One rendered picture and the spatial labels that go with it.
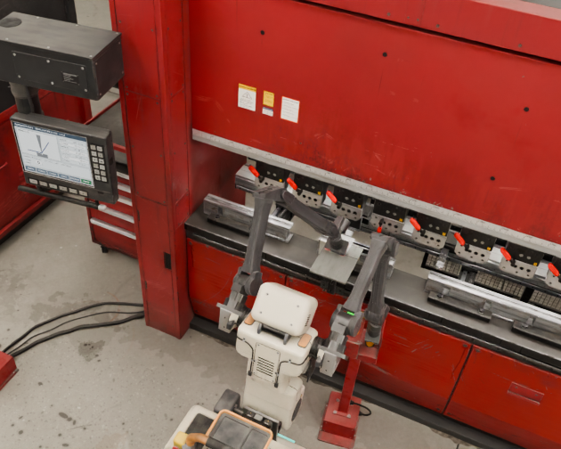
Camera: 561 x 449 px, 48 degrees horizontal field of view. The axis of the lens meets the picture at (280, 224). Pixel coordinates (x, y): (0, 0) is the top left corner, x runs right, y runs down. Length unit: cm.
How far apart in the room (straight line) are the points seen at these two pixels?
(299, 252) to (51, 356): 164
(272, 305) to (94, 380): 174
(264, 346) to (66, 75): 131
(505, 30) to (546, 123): 39
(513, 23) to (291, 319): 129
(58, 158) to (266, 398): 137
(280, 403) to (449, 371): 102
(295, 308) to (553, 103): 119
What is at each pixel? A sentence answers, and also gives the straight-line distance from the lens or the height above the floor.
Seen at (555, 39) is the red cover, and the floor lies 223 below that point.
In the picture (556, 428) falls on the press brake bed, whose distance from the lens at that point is 352.
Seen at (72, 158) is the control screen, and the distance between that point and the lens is 291.
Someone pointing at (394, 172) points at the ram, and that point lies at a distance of 279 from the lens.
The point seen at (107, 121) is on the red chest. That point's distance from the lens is 402.
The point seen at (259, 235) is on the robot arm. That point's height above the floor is 141.
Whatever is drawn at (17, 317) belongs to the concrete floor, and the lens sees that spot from 426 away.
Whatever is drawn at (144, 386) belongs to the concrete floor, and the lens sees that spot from 379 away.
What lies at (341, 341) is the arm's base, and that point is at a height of 123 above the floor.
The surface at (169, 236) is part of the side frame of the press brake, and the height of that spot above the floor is 84.
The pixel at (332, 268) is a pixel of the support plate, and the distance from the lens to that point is 301.
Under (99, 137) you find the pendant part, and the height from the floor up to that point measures 160.
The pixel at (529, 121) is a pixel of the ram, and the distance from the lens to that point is 256.
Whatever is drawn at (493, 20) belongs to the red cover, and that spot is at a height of 225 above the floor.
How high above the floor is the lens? 311
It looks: 41 degrees down
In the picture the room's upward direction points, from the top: 5 degrees clockwise
